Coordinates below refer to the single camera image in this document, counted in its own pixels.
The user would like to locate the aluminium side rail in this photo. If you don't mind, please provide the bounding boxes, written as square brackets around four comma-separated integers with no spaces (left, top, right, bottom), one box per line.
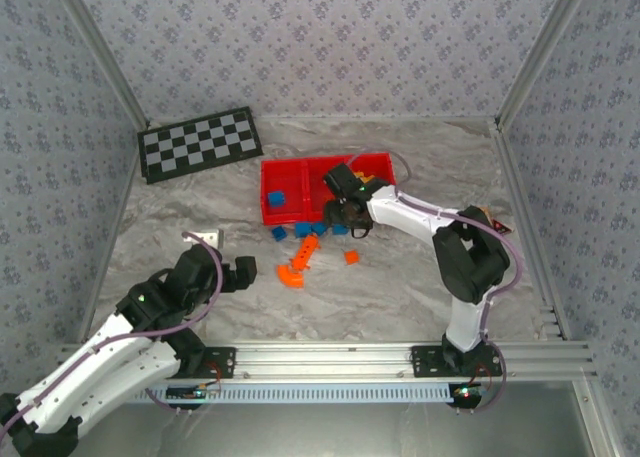
[489,119,571,341]
[77,124,151,346]

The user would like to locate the aluminium corner post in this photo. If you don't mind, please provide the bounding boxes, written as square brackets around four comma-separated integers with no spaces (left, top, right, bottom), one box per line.
[496,0,600,128]
[47,0,151,131]

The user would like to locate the pale blue slotted cable duct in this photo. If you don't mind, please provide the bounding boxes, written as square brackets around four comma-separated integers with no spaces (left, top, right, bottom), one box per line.
[144,382,451,404]

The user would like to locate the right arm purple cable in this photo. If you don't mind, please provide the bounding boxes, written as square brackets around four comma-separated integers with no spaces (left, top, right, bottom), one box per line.
[347,149,526,416]

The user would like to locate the red three-compartment tray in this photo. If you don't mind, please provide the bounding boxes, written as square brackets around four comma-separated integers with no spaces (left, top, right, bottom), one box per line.
[259,151,399,227]

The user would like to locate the black grey checkerboard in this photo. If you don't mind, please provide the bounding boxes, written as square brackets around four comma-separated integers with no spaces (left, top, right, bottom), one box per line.
[137,105,265,186]

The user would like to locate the long orange lego beam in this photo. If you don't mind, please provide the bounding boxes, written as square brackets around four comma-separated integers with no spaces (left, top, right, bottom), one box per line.
[292,234,321,272]

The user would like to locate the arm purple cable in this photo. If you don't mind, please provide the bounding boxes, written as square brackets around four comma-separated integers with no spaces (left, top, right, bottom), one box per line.
[0,231,225,436]
[347,149,526,416]

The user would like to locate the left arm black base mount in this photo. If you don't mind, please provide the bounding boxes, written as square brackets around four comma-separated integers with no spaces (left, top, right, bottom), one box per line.
[202,345,237,380]

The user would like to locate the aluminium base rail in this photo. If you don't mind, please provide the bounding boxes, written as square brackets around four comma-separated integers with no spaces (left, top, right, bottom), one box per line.
[54,340,599,383]

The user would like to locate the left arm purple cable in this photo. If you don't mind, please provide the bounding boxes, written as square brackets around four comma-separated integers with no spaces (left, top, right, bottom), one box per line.
[0,231,225,436]

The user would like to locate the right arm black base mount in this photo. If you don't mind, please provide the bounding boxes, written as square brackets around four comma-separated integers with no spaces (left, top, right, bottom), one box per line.
[410,344,503,378]

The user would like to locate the small white grey box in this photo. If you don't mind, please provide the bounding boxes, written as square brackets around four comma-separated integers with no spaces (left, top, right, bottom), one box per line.
[192,228,225,251]

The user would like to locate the curved orange lego piece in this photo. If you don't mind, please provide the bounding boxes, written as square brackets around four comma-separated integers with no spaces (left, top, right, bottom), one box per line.
[277,262,306,291]

